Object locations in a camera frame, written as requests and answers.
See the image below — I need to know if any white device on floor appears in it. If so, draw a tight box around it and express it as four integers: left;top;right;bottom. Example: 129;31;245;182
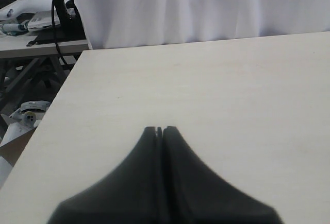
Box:
1;100;51;146

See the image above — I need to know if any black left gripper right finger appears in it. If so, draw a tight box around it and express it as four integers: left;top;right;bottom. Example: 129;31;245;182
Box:
162;126;283;223

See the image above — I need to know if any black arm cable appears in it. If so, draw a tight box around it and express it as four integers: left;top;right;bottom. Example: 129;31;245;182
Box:
51;1;80;67

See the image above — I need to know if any white box on table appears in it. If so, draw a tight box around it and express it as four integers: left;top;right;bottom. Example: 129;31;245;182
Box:
27;8;75;32

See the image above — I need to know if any grey side table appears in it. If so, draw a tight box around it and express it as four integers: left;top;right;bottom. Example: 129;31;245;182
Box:
1;34;74;110

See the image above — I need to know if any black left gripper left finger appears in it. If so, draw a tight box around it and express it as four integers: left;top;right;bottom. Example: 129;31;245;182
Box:
48;127;164;223

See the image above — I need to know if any white robot part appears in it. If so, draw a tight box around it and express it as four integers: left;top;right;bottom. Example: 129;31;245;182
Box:
1;0;52;21

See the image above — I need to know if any cardboard box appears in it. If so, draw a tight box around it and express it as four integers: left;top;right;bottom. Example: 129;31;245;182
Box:
0;128;36;167

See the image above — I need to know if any black monitor stand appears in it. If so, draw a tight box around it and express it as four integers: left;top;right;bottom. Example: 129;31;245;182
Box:
36;0;86;44

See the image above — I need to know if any white backdrop curtain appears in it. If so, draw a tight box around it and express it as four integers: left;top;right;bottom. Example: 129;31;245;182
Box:
74;0;329;49

